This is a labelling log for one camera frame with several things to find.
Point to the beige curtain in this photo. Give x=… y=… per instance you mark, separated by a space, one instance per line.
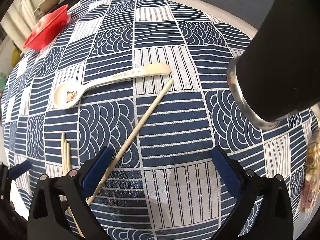
x=22 y=2

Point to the black cylindrical utensil holder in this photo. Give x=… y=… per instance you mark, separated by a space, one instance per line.
x=282 y=55

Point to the red plastic bowl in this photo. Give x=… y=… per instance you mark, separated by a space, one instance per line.
x=32 y=42

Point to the cream capybara print spoon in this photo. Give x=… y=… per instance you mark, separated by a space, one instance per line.
x=67 y=96

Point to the red apple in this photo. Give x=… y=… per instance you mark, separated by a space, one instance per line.
x=43 y=22

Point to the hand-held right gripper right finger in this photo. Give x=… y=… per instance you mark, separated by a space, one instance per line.
x=227 y=172

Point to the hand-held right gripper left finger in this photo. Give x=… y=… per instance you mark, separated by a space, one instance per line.
x=93 y=177

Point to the blue patterned tablecloth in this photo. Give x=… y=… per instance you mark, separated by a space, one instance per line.
x=162 y=135

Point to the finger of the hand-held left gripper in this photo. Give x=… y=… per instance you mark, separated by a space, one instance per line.
x=18 y=170

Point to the pile of brown cookies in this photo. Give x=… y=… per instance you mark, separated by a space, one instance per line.
x=313 y=155

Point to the clear plastic cookie box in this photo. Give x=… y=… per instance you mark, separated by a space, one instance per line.
x=311 y=195

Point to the beige cooking pot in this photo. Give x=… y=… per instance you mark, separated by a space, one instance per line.
x=47 y=2

